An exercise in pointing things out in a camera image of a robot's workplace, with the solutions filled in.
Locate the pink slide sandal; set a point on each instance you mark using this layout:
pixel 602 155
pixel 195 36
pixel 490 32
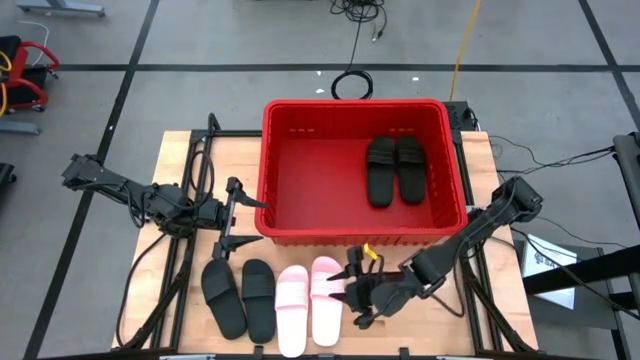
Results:
pixel 322 320
pixel 291 315

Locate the black power strip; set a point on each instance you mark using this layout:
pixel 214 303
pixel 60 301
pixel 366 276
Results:
pixel 456 117

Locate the yellow gripper tag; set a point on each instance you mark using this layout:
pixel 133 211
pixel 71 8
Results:
pixel 370 252

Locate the red plastic bin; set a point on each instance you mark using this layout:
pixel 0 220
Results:
pixel 325 200

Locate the grey metal table foot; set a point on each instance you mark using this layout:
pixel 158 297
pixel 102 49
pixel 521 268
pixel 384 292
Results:
pixel 20 129
pixel 60 9

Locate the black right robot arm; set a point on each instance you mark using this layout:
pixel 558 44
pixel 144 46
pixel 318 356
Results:
pixel 465 240

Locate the white printed box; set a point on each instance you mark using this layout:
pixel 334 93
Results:
pixel 550 280

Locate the red roller cart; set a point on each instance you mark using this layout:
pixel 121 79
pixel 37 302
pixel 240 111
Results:
pixel 17 70

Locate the black metal beam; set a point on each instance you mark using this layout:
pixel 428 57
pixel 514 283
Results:
pixel 600 267

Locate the black aluminium frame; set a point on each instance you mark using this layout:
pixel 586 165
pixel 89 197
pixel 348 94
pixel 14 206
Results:
pixel 487 320
pixel 182 300

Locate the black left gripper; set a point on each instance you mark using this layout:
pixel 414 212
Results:
pixel 212 212

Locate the black slide sandal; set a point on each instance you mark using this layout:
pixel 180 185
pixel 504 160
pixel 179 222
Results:
pixel 381 172
pixel 411 170
pixel 222 300
pixel 259 305

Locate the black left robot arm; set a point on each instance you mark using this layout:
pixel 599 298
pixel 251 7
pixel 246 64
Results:
pixel 115 185

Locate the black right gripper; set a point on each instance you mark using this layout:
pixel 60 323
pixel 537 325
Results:
pixel 385 295

